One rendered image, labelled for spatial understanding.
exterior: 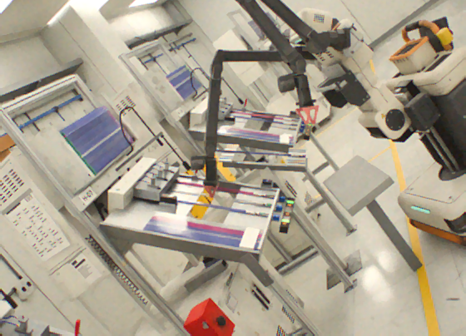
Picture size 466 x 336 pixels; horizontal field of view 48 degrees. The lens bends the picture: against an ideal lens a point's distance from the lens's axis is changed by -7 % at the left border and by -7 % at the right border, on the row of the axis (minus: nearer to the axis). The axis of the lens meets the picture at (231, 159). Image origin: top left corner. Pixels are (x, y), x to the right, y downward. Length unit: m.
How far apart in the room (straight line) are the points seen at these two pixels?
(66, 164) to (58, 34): 3.71
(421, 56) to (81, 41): 4.11
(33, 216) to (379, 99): 1.68
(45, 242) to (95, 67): 3.59
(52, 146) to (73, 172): 0.15
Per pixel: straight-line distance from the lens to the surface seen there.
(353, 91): 2.49
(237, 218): 2.58
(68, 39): 6.08
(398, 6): 10.13
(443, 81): 2.54
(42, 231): 2.61
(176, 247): 2.36
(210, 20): 10.40
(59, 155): 2.54
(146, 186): 2.69
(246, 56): 2.70
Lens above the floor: 1.41
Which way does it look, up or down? 8 degrees down
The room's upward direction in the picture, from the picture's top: 39 degrees counter-clockwise
